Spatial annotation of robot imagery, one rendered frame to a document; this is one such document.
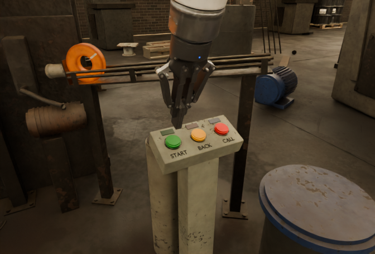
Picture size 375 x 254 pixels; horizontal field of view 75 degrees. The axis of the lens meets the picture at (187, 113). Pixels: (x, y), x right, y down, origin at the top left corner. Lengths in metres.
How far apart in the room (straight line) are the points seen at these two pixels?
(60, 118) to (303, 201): 0.93
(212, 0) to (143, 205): 1.11
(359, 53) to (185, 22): 2.32
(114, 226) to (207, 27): 1.04
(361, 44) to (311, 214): 2.05
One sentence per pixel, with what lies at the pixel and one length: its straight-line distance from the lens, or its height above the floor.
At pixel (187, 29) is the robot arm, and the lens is 0.41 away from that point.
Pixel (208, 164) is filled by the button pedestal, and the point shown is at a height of 0.52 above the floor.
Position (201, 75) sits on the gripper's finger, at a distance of 0.53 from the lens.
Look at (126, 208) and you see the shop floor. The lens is 1.34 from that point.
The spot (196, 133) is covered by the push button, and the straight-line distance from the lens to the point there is 0.66.
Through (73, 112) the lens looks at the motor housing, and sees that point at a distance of 1.13.
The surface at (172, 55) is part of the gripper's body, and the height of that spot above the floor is 0.84.
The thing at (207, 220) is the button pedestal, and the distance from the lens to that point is 0.84.
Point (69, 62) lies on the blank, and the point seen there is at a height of 0.71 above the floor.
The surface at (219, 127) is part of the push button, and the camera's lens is 0.70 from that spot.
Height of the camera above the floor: 0.94
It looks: 25 degrees down
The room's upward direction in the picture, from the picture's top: straight up
